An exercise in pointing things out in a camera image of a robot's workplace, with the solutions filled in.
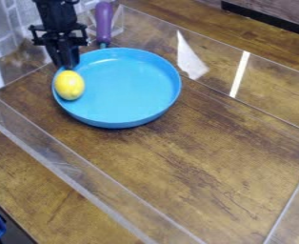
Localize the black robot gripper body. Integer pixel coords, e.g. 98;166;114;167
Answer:
30;0;88;46

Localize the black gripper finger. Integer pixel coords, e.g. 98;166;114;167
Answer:
46;41;63;68
60;38;80;70

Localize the blue round plastic plate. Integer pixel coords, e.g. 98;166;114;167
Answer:
55;48;182;129

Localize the yellow lemon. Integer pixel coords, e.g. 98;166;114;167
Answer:
54;71;86;100

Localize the purple eggplant toy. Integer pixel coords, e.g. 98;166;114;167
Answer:
95;2;114;49

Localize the dark baseboard strip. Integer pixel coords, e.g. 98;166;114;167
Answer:
222;0;299;34

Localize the clear acrylic enclosure wall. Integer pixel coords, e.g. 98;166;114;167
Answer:
0;0;299;244

